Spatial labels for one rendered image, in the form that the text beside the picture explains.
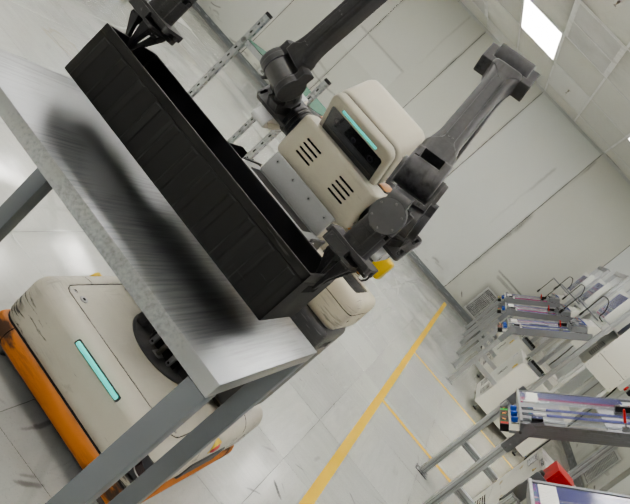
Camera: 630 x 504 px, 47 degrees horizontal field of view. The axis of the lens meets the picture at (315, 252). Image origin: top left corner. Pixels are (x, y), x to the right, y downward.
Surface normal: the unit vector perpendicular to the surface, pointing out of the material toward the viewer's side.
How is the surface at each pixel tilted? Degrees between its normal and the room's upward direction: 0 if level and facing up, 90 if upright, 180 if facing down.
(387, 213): 89
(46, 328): 90
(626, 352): 90
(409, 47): 90
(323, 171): 98
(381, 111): 43
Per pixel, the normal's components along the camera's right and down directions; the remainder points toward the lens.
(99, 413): -0.30, -0.04
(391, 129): 0.33, -0.51
